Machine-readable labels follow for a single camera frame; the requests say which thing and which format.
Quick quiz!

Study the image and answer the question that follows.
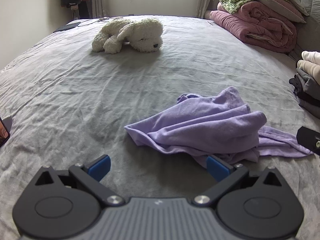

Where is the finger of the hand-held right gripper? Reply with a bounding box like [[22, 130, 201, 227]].
[[296, 126, 320, 156]]

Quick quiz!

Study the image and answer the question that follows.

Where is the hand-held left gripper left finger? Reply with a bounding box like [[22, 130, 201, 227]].
[[35, 154, 125, 207]]

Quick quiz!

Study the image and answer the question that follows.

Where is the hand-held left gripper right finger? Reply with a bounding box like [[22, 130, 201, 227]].
[[192, 155, 284, 207]]

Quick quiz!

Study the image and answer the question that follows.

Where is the purple long-sleeved shirt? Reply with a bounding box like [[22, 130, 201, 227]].
[[124, 86, 314, 169]]

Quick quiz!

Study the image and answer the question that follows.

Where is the grey folded knit garment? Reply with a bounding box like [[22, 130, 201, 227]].
[[299, 99, 320, 119]]

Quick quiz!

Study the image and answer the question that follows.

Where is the black folded garment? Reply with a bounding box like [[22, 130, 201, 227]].
[[295, 90, 320, 104]]

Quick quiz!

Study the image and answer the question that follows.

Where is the dark grey folded garment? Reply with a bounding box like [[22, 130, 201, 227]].
[[289, 67, 320, 94]]

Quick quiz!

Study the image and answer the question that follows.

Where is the white folded sweater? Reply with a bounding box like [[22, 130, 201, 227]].
[[301, 51, 320, 65]]

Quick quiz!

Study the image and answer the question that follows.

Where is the smartphone with lit screen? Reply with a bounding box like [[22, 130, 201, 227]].
[[0, 116, 12, 148]]

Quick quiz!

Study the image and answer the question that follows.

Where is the pink folded quilt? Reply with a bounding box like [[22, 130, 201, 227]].
[[205, 0, 298, 53]]

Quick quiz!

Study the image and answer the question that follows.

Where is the grey quilted headboard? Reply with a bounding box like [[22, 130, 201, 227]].
[[287, 0, 320, 64]]

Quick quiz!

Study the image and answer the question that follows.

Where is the white plush dog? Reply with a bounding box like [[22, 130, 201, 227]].
[[91, 17, 164, 55]]

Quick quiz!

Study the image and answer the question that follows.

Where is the dark tablet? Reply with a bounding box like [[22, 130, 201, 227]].
[[53, 21, 81, 32]]

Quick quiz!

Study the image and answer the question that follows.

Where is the thin charging cable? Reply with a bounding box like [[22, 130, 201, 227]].
[[79, 17, 111, 27]]

